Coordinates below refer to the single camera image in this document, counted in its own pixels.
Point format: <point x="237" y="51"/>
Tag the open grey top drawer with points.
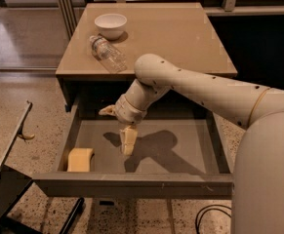
<point x="180" y="152"/>

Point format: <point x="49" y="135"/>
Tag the white ceramic bowl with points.
<point x="111" y="26"/>

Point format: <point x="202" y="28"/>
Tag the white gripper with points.
<point x="127" y="112"/>

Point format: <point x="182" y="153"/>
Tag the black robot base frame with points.
<point x="13" y="185"/>

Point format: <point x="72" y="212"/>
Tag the brown glass-top cabinet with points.
<point x="178" y="32"/>

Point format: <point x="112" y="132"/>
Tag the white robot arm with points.
<point x="258" y="177"/>

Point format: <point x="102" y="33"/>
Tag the grey metal bar with hook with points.
<point x="18" y="132"/>

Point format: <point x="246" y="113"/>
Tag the yellow sponge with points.
<point x="79" y="159"/>

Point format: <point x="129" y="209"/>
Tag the clear plastic water bottle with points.
<point x="113" y="60"/>

